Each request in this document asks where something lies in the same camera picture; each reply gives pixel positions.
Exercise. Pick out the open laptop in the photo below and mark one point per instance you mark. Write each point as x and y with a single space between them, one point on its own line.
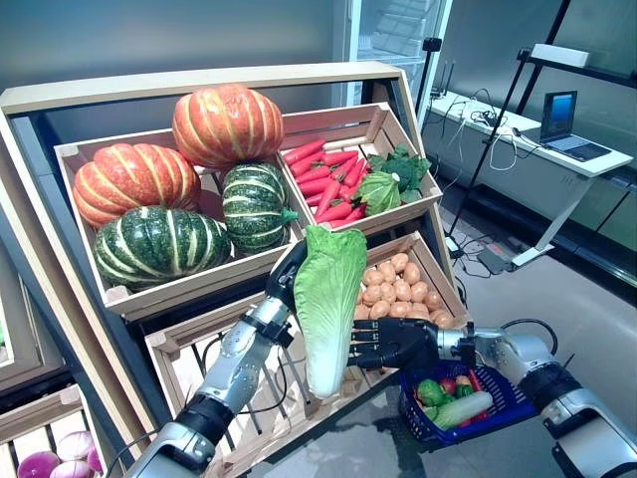
560 112

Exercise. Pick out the black sensor on pole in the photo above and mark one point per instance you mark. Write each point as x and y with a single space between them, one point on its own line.
432 44

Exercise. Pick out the dark green leafy vegetable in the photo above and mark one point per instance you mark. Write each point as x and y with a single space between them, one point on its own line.
405 167

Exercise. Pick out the dark green bell pepper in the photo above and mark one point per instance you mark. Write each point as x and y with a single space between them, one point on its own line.
447 399

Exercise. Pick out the white box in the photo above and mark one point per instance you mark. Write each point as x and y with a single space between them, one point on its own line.
560 55

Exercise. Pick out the orange striped pumpkin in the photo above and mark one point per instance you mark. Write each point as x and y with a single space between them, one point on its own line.
229 124
134 181

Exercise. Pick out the black metal rack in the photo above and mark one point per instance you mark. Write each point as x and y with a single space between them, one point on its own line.
607 73

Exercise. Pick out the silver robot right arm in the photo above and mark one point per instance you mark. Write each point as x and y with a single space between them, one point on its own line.
527 353

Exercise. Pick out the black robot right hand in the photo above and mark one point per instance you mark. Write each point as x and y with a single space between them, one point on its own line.
403 343

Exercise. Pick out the power adapter brick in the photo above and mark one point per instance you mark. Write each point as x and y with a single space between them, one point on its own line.
455 248

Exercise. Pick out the red round fruit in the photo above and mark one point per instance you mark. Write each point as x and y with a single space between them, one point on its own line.
448 386

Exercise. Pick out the tan potato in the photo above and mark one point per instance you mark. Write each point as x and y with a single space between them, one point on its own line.
440 318
411 273
419 291
433 300
373 277
387 271
399 261

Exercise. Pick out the light green cabbage head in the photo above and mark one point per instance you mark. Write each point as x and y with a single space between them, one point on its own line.
380 194

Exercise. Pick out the peach coloured vegetable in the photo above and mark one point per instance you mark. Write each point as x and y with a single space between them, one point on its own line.
463 381

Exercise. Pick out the red bell pepper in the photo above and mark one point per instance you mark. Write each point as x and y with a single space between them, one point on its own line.
480 417

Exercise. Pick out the dark green striped pumpkin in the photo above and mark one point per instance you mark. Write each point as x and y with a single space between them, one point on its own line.
256 209
159 249

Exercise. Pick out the slim red carrot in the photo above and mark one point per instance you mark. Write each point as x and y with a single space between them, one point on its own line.
475 381

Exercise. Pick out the grey box device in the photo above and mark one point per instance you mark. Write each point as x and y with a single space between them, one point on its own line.
495 260

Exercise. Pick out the pale green napa cabbage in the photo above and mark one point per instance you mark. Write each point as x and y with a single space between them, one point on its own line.
328 299
465 406

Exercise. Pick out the light green round vegetable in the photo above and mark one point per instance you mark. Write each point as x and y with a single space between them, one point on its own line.
429 392

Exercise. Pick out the blue plastic shopping basket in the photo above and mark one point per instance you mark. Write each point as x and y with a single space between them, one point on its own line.
512 406

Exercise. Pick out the router with antennas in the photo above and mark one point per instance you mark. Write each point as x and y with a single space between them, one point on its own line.
439 93

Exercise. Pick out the large wooden display shelf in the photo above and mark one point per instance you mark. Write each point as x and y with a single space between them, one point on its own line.
199 85

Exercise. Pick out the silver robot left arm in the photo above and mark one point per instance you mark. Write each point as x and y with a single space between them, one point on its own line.
234 358

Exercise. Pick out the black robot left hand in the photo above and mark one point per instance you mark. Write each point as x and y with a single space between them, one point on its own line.
283 279

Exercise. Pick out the white desk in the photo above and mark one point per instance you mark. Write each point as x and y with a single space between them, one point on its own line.
527 141

